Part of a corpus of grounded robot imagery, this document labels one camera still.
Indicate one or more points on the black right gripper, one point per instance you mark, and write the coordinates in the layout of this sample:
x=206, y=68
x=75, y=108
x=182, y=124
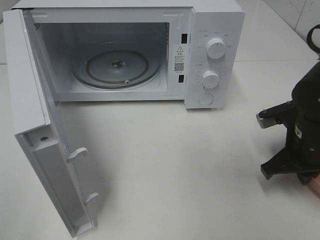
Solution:
x=303, y=157

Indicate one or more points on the round white door button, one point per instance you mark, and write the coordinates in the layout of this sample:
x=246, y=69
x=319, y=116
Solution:
x=206, y=99

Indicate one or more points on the white microwave door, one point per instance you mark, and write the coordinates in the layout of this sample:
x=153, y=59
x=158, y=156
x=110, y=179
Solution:
x=37, y=126

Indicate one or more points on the pink round plate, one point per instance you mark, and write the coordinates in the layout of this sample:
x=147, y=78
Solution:
x=314, y=185

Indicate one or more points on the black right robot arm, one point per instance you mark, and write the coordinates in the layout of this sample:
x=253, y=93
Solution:
x=301, y=117

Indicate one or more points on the lower white timer knob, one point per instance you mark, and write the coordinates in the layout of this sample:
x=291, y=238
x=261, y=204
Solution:
x=210, y=79

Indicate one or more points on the upper white power knob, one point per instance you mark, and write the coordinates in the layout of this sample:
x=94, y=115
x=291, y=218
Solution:
x=215, y=47

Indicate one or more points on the white microwave oven body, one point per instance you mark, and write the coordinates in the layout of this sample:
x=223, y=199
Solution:
x=69, y=25

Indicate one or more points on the white warning label sticker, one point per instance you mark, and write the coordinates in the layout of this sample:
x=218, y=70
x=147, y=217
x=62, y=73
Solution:
x=179, y=58

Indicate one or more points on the glass microwave turntable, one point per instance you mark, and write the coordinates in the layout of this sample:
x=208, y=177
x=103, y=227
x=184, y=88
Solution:
x=117, y=65

